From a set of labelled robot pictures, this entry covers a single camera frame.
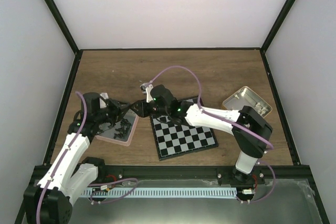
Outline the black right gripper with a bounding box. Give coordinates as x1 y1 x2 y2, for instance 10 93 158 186
130 99 170 118

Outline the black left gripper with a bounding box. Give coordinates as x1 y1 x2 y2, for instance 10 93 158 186
96 98 131 126

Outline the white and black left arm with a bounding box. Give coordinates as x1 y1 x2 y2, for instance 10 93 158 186
24 92 131 223

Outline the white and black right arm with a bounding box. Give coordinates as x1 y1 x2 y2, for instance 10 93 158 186
131 83 273 184

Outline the pile of black chess pieces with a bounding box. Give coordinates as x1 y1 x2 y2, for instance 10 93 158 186
114 119 132 138

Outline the pile of white chess pieces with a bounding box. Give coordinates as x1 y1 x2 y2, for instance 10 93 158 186
232 93 272 117

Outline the pink tray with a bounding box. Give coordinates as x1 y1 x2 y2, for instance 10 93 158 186
96 110 139 146

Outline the black and silver chessboard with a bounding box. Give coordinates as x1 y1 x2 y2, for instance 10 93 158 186
149 95 219 161

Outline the gold metal tin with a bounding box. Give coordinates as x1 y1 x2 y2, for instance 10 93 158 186
222 86 272 118

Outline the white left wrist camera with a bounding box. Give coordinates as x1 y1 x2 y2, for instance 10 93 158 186
99 93 109 109

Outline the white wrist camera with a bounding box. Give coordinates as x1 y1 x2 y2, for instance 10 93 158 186
140 82 154 103
99 93 109 109

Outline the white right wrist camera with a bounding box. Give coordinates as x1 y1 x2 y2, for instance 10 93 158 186
140 82 154 103

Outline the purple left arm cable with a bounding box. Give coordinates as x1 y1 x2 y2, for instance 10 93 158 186
35 91 91 224

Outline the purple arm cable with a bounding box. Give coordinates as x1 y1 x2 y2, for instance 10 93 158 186
35 91 91 224
149 66 276 204

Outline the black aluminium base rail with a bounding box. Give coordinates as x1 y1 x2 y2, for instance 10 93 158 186
31 165 312 185

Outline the light blue slotted cable duct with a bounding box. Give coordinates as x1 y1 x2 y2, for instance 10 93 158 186
80 187 237 199

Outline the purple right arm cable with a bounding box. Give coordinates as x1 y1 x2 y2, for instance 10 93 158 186
149 66 276 204

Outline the black frame post left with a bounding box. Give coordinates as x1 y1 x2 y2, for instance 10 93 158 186
28 0 79 53

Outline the black frame post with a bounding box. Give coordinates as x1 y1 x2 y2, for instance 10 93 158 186
28 0 79 53
261 0 313 50

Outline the black frame post right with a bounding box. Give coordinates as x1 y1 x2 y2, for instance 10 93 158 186
261 0 313 50

